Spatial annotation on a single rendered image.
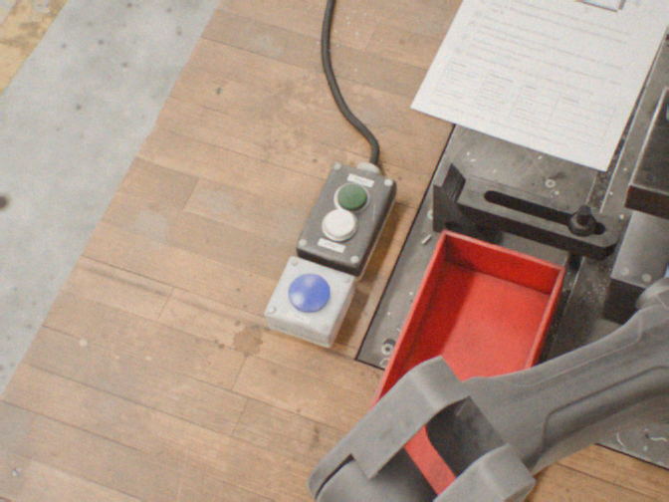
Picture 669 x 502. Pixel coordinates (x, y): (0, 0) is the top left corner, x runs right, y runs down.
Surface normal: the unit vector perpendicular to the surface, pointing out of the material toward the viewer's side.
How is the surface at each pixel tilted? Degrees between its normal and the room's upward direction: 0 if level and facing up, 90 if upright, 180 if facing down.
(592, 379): 26
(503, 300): 0
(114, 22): 0
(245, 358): 0
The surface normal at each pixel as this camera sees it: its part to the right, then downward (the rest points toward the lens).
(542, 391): 0.32, -0.65
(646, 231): -0.06, -0.48
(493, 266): -0.37, 0.83
